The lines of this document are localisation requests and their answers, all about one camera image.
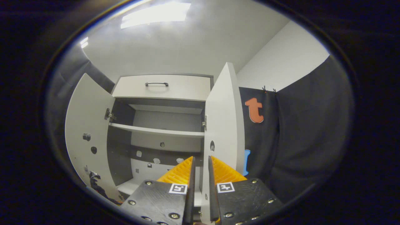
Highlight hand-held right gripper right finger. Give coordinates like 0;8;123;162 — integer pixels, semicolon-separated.
208;155;284;225

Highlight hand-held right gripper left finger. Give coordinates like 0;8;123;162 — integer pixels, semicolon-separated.
120;156;196;225

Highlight white and grey shoe cabinet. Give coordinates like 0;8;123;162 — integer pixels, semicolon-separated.
106;73;216;207

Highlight white shoe cabinet door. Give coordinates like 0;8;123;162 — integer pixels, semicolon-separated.
65;73;133;202
200;62;246;225

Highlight white cabinet drawer front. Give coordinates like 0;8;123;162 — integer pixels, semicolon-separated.
112;74;212;102

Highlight grey inner top panel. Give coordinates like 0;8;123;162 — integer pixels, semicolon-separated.
129;104;203;115

